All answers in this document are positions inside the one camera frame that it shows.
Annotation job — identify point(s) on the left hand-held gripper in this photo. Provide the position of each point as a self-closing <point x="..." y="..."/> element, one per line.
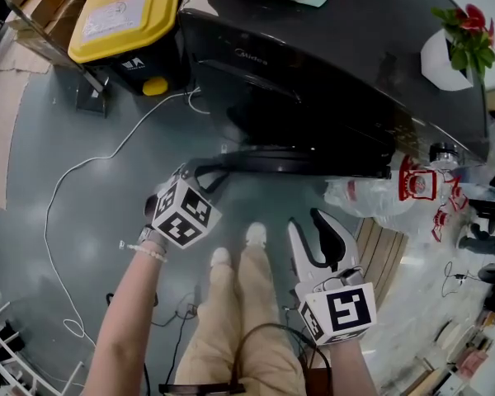
<point x="185" y="221"/>

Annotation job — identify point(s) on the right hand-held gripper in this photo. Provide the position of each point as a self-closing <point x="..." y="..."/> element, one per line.
<point x="350" y="307"/>

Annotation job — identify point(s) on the person's right forearm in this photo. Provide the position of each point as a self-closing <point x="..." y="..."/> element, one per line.
<point x="350" y="369"/>

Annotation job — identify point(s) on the person's left forearm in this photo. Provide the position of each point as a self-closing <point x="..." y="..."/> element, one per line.
<point x="123" y="324"/>

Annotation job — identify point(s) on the black washing machine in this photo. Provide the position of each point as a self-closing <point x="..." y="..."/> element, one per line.
<point x="334" y="56"/>

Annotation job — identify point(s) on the person's right white shoe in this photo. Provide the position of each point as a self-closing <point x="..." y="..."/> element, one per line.
<point x="256" y="233"/>

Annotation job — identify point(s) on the person's white shoe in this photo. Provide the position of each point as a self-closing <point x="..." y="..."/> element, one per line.
<point x="256" y="233"/>
<point x="220" y="258"/>

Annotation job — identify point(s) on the wooden slat board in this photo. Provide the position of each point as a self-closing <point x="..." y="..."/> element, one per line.
<point x="381" y="258"/>

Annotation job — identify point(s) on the person's right leg beige trousers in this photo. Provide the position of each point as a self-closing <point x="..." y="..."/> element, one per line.
<point x="260" y="295"/>

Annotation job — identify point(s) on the person's leg beige trousers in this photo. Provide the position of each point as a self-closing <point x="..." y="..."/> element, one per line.
<point x="218" y="336"/>
<point x="260" y="295"/>

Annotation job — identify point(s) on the person's left white shoe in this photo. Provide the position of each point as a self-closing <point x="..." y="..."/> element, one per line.
<point x="220" y="258"/>

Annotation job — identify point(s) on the grey wrist band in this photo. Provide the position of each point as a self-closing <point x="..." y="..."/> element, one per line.
<point x="154" y="237"/>

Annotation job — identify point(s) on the person's left leg beige trousers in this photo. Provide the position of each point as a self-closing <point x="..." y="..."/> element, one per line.
<point x="218" y="336"/>

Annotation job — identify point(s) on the brown top white stool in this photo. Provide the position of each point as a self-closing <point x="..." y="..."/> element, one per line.
<point x="317" y="382"/>

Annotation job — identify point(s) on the black low table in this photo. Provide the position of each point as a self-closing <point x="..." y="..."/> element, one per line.
<point x="491" y="210"/>

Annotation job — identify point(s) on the black bin yellow lid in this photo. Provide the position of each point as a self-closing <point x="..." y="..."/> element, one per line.
<point x="123" y="19"/>

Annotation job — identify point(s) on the black waist device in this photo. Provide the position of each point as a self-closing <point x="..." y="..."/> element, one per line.
<point x="198" y="387"/>

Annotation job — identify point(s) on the flat cardboard sheet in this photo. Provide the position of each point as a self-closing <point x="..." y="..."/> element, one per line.
<point x="0" y="118"/>

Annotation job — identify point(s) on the red flower plant white pot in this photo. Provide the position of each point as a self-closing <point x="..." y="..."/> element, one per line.
<point x="449" y="56"/>

